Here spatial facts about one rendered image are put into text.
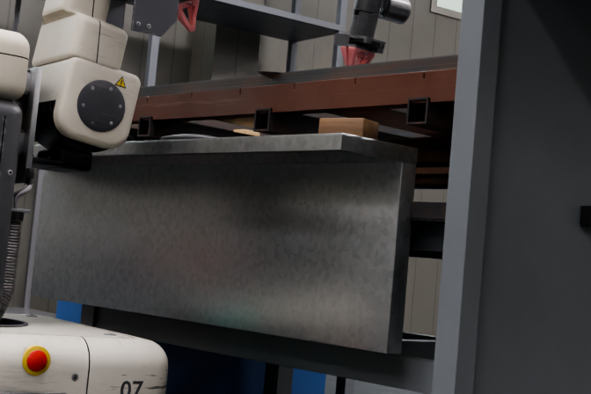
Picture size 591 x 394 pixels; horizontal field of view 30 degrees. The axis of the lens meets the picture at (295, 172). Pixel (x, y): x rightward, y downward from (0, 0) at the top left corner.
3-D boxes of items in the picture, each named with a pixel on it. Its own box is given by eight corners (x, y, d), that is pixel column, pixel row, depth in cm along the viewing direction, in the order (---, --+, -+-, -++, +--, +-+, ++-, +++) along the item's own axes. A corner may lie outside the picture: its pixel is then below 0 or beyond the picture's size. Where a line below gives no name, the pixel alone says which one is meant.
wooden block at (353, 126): (317, 143, 212) (318, 117, 212) (332, 148, 217) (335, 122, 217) (361, 144, 206) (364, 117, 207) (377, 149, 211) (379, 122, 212)
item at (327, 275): (43, 295, 298) (57, 167, 301) (401, 353, 202) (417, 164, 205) (30, 295, 295) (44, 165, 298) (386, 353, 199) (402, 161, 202)
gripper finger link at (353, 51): (347, 82, 250) (356, 41, 249) (369, 85, 244) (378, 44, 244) (325, 76, 245) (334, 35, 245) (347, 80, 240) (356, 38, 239)
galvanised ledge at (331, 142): (57, 167, 301) (58, 156, 301) (417, 164, 205) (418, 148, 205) (-11, 157, 287) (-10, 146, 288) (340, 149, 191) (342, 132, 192)
